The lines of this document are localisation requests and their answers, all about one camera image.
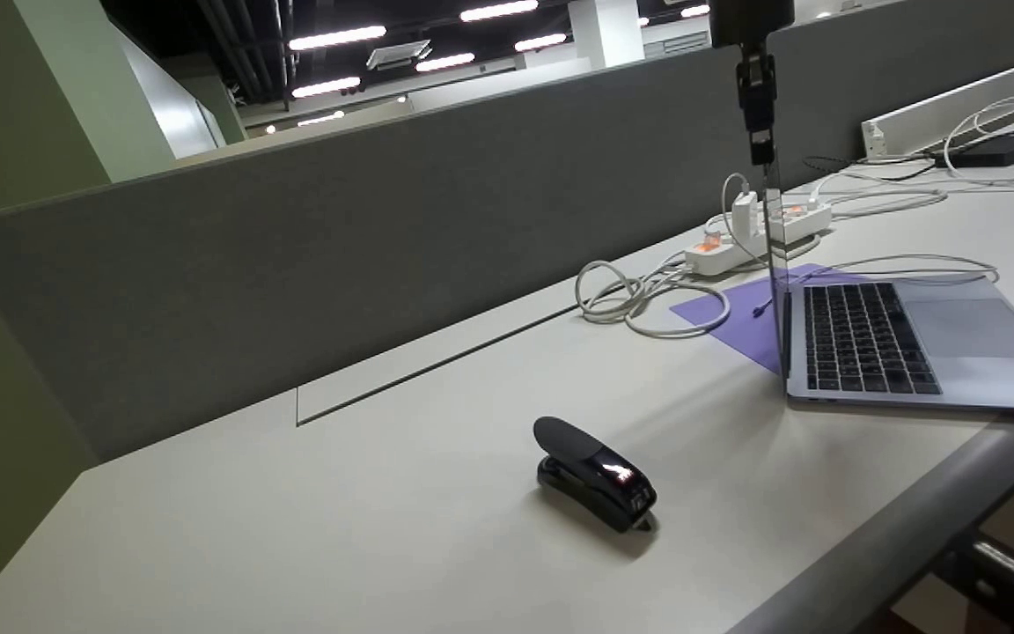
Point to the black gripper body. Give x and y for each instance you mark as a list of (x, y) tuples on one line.
[(754, 94)]

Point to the silver laptop with black screen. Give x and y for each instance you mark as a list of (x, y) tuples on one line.
[(930, 348)]

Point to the white charger plug block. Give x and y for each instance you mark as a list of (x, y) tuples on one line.
[(748, 216)]

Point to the short gray desk partition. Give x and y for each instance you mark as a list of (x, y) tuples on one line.
[(883, 73)]

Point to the white ceiling column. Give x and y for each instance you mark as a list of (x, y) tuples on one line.
[(608, 31)]

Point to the purple paper sheet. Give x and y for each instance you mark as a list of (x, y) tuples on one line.
[(736, 320)]

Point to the fluorescent ceiling light tube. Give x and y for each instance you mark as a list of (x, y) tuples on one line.
[(445, 60), (542, 40), (498, 13)]

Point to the black power adapter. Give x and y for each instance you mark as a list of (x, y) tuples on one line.
[(998, 151)]

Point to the black stapler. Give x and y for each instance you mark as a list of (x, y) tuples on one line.
[(597, 474)]

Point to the long gray desk partition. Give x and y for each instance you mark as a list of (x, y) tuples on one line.
[(331, 247)]

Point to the black under-desk bracket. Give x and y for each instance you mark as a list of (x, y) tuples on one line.
[(1006, 575)]

